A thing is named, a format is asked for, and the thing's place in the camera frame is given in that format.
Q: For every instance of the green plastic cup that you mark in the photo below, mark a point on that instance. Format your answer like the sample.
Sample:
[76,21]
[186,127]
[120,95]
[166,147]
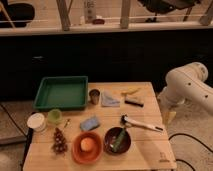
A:
[54,116]

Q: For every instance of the dark red round object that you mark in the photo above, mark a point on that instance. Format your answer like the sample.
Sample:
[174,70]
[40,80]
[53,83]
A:
[98,21]

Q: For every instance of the white handled dish brush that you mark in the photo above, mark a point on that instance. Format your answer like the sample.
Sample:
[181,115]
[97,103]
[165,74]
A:
[127,120]

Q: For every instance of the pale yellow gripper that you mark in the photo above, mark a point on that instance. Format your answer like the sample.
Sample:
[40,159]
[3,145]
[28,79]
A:
[168,114]

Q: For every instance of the orange fruit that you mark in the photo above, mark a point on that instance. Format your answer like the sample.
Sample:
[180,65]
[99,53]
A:
[87,144]

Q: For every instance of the small metal cup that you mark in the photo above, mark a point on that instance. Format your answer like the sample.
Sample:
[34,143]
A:
[94,96]

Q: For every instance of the black office chair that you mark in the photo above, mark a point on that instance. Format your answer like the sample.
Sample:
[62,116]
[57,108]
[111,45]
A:
[165,6]

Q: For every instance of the orange bowl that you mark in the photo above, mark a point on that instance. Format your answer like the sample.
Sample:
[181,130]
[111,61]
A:
[87,157]

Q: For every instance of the blue sponge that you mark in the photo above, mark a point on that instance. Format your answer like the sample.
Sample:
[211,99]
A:
[90,124]

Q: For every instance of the green vegetable in bowl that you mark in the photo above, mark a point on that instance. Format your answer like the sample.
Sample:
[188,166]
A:
[118,140]

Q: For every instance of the white round container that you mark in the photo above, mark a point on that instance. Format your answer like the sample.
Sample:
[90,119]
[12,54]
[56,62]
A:
[37,122]

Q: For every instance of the yellow banana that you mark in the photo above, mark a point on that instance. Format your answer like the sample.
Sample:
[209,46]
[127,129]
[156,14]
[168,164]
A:
[130,91]

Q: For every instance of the dark brown bowl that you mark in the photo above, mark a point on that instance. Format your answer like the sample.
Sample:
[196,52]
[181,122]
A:
[110,138]

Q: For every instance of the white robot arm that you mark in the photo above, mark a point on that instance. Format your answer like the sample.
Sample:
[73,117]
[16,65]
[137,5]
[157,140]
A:
[185,83]

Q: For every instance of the green plastic tray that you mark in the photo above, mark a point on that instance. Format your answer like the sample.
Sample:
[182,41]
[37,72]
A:
[63,92]

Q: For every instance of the folded grey blue cloth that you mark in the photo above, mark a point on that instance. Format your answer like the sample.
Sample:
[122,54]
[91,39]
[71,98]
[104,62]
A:
[108,101]

